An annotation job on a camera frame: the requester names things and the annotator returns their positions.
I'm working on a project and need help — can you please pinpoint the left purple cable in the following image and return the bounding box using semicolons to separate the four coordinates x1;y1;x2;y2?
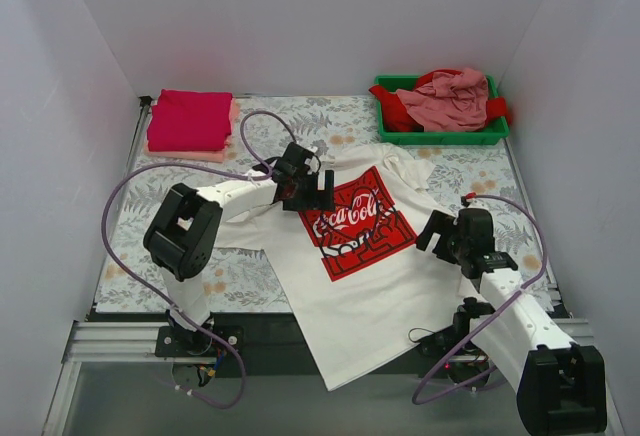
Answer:
101;110;296;410

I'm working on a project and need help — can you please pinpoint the folded peach t-shirt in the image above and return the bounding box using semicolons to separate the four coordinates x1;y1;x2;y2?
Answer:
144;97;239;163

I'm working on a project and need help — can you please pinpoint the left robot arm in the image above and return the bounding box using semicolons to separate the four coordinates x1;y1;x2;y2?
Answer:
143;143;335;356

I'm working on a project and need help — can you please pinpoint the crumpled pink t-shirt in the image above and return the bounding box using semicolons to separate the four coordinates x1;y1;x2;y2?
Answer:
395;68;489;132

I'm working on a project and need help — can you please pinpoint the aluminium frame rail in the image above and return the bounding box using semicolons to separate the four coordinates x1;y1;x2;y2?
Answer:
62;318;601;365

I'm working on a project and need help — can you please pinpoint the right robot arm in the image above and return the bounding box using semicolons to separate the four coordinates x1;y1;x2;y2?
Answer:
416;207;607;435

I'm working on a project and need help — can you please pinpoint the green plastic tray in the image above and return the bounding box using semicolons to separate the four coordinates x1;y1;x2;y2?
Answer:
374;74;510;146

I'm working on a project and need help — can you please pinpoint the crumpled red t-shirt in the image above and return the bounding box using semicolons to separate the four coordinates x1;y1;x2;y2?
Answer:
369;69;508;132

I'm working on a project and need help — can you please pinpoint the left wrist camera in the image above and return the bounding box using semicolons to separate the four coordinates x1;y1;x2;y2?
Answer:
296;149;322;174

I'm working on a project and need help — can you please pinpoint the white printed t-shirt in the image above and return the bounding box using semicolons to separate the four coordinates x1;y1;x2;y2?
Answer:
216;144;460;390

